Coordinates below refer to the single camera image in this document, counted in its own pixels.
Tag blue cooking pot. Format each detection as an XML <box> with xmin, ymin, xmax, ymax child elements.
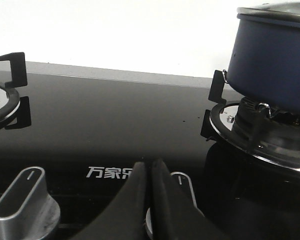
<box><xmin>226</xmin><ymin>14</ymin><xmax>300</xmax><ymax>115</ymax></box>

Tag left silver stove knob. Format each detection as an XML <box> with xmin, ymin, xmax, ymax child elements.
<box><xmin>0</xmin><ymin>166</ymin><xmax>61</xmax><ymax>240</ymax></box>

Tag burner with pot support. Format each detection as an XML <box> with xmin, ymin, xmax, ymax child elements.
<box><xmin>201</xmin><ymin>70</ymin><xmax>300</xmax><ymax>172</ymax></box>
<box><xmin>0</xmin><ymin>52</ymin><xmax>32</xmax><ymax>130</ymax></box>

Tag left burner with pot support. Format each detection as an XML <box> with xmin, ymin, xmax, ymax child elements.
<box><xmin>0</xmin><ymin>52</ymin><xmax>32</xmax><ymax>130</ymax></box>

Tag right burner with pot support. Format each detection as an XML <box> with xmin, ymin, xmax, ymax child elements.
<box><xmin>201</xmin><ymin>70</ymin><xmax>300</xmax><ymax>172</ymax></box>

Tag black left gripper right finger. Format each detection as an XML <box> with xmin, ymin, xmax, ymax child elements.
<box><xmin>151</xmin><ymin>157</ymin><xmax>231</xmax><ymax>240</ymax></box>

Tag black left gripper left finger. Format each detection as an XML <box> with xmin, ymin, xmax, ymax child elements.
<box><xmin>71</xmin><ymin>161</ymin><xmax>147</xmax><ymax>240</ymax></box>

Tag black glass gas cooktop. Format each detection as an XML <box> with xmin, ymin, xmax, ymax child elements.
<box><xmin>0</xmin><ymin>62</ymin><xmax>300</xmax><ymax>240</ymax></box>

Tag right silver stove knob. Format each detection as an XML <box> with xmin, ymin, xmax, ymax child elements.
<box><xmin>144</xmin><ymin>171</ymin><xmax>200</xmax><ymax>240</ymax></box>

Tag glass pot lid steel rim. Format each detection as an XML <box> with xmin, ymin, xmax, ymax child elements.
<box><xmin>237</xmin><ymin>1</ymin><xmax>300</xmax><ymax>23</ymax></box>

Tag silver stove knob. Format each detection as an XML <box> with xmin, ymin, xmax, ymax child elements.
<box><xmin>0</xmin><ymin>166</ymin><xmax>61</xmax><ymax>240</ymax></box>
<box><xmin>144</xmin><ymin>171</ymin><xmax>200</xmax><ymax>240</ymax></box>

